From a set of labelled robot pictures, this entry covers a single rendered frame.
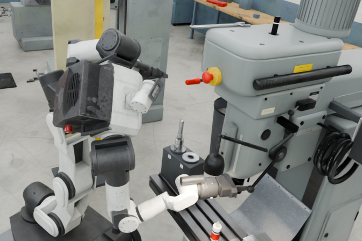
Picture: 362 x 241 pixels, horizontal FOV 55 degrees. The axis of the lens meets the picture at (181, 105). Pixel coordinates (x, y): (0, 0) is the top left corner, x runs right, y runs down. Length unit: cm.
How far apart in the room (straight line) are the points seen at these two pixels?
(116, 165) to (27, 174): 235
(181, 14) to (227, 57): 762
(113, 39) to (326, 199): 119
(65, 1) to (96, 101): 154
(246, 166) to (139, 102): 47
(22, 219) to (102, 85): 127
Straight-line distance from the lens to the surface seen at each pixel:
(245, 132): 127
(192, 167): 180
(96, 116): 121
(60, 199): 180
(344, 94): 154
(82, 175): 174
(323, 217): 185
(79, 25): 273
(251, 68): 104
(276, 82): 108
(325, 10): 132
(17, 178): 352
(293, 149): 144
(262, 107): 116
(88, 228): 220
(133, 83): 133
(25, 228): 226
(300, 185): 180
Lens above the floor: 218
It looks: 27 degrees down
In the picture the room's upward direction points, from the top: 7 degrees clockwise
